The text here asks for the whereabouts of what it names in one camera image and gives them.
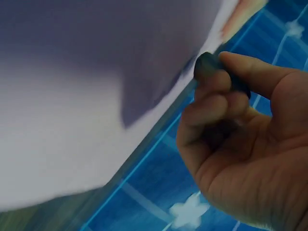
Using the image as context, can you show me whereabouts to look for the black marker pen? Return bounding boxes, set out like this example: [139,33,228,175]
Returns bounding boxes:
[193,51,252,99]

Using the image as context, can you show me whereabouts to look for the person's right hand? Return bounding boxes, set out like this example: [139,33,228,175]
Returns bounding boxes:
[176,51,308,231]

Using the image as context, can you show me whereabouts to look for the white paper sheet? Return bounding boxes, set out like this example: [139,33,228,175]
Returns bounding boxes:
[0,0,243,213]

